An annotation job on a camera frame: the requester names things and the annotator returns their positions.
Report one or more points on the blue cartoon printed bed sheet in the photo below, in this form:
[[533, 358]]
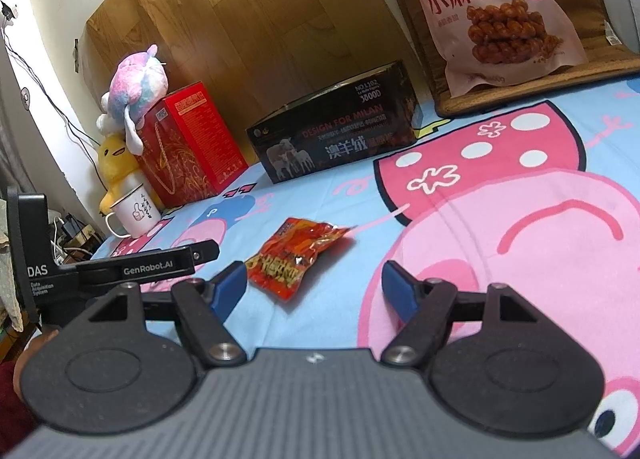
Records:
[[500, 239]]

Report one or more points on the red gift box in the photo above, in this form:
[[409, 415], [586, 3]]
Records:
[[195, 149]]

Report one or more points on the dark red cloth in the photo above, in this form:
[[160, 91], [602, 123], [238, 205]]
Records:
[[12, 389]]

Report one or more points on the white enamel mug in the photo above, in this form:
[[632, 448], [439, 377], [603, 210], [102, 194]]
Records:
[[137, 214]]

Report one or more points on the power strip with plugs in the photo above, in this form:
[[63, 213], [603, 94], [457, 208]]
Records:
[[75, 239]]

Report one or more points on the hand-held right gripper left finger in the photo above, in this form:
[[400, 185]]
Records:
[[227, 289]]

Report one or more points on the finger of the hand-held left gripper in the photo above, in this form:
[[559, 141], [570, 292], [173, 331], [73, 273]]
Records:
[[206, 253]]

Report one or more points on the yellow plush duck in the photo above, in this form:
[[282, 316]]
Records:
[[115, 159]]

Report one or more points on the red snack packet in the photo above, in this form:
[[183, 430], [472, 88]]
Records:
[[295, 254]]

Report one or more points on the brown cushion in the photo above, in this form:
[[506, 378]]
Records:
[[590, 4]]

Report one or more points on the wooden headboard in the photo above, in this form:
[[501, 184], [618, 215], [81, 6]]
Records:
[[250, 29]]

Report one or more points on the black cardboard box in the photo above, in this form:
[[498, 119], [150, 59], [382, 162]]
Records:
[[340, 129]]

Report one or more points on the light patterned cloth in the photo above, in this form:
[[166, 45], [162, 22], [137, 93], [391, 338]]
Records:
[[7, 279]]

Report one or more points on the pink and blue plush toy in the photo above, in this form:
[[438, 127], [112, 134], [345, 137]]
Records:
[[135, 84]]

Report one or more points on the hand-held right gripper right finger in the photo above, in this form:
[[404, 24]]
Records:
[[400, 289]]

